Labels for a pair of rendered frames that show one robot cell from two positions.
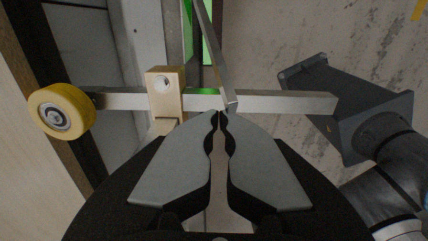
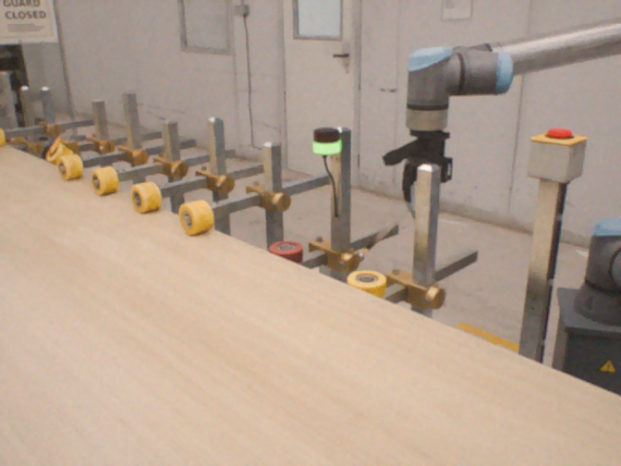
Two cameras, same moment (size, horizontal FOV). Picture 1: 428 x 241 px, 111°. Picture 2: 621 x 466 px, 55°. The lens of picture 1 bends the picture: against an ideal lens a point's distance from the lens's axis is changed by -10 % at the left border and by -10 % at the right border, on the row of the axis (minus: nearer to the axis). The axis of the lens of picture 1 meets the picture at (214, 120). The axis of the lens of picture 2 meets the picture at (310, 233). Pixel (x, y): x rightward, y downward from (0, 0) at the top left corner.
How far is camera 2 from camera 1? 142 cm
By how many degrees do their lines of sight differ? 92
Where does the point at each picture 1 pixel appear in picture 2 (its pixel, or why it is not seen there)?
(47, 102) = (358, 275)
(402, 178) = (607, 254)
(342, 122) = (567, 324)
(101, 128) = not seen: hidden behind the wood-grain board
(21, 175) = (368, 329)
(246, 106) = (442, 265)
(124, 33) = not seen: hidden behind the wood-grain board
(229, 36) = not seen: outside the picture
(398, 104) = (567, 295)
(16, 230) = (416, 447)
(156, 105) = (405, 278)
